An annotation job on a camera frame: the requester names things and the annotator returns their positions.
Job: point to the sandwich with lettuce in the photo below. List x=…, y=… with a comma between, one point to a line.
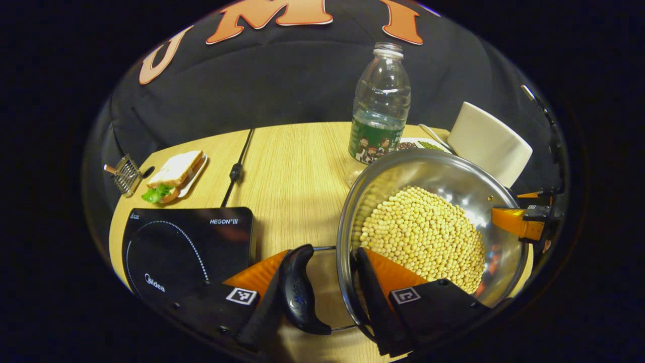
x=176, y=169

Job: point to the white divided bean dish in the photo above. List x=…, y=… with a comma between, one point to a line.
x=418, y=145

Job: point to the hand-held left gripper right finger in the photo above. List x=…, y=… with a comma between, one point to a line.
x=378, y=312

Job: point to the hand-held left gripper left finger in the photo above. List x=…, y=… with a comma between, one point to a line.
x=259, y=322

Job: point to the black backdrop cloth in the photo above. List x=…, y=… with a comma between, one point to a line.
x=282, y=85

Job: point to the clear plastic water bottle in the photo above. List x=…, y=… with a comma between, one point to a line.
x=380, y=101

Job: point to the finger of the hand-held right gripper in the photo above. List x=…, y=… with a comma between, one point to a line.
x=511, y=221
x=529, y=194

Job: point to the white toaster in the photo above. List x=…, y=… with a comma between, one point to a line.
x=484, y=141

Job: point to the pile of yellow soybeans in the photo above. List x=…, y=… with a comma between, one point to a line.
x=423, y=232

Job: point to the black induction cooktop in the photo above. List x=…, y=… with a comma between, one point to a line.
x=176, y=252

